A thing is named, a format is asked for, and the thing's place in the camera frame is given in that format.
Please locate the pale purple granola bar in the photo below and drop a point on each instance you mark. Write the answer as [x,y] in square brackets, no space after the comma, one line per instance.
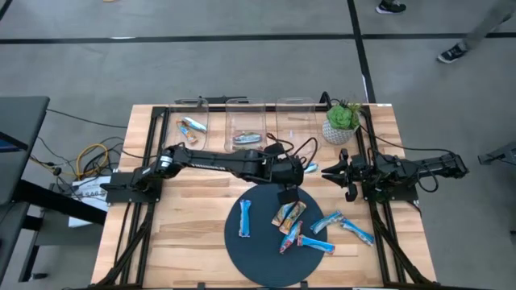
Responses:
[311,167]

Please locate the green and yellow granola bar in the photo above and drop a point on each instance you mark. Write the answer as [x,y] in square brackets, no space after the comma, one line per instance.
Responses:
[293,218]

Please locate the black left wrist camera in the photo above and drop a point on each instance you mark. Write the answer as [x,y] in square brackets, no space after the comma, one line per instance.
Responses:
[275,149]

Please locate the succulent in white patterned pot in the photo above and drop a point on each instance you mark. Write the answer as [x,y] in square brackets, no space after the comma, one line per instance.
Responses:
[340,121]

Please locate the red and blue granola bar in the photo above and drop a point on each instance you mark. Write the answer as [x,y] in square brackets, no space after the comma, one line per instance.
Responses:
[291,237]

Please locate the red and green granola bar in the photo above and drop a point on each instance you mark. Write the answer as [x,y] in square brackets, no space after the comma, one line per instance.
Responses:
[242,147]
[247,138]

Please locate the black aluminium rig frame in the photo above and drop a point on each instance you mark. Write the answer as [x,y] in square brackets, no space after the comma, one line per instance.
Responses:
[270,108]

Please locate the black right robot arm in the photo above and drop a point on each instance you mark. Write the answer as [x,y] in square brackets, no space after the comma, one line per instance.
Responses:
[423,166]

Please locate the round dark blue woven placemat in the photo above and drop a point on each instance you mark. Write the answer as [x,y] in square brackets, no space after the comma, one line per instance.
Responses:
[258,262]

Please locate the person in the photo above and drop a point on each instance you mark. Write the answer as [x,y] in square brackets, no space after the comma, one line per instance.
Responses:
[479,28]

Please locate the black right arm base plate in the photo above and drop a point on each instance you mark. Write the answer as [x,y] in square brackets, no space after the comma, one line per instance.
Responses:
[403,195]

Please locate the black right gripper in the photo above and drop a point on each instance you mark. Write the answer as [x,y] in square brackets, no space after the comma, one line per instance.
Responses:
[363,172]

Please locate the clear plastic bin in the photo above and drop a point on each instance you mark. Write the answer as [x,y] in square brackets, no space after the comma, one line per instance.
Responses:
[173,113]
[246,117]
[298,117]

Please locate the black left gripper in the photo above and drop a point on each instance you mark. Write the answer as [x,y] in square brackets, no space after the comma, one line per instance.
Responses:
[292,171]

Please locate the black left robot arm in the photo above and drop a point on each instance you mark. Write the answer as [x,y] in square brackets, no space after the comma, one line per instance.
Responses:
[217,161]

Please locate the black desk frame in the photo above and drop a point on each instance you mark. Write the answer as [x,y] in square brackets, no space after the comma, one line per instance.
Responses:
[60,203]

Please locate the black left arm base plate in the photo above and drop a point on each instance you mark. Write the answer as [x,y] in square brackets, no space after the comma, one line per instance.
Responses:
[121,196]

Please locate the black edge clamp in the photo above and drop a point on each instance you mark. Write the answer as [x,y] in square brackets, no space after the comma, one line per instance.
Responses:
[200,286]
[305,286]

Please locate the dark grey stand foot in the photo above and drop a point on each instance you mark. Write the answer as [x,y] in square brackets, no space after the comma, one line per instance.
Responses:
[500,155]

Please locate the orange and green granola bar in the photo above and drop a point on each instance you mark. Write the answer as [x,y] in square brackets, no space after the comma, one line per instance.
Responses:
[282,214]

